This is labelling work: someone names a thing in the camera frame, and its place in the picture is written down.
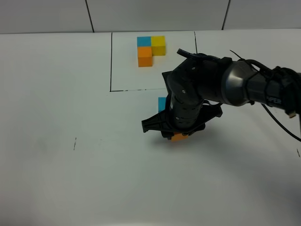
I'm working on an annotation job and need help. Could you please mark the yellow template cube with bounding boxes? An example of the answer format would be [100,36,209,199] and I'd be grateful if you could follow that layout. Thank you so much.
[151,36,166,56]

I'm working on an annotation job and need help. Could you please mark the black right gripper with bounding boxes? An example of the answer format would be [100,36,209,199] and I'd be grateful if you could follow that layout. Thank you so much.
[142,94,222,140]

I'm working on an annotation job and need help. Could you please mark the blue template cube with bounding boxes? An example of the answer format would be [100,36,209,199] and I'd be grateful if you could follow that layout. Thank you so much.
[137,36,151,47]

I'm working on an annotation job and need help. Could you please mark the orange template cube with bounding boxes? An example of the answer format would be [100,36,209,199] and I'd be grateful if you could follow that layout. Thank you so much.
[137,46,153,67]

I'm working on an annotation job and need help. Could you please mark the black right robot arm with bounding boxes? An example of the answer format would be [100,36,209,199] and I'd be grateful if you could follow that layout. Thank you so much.
[142,49,301,140]

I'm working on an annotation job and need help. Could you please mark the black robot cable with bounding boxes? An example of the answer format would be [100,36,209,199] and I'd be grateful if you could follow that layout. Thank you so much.
[261,103,301,143]

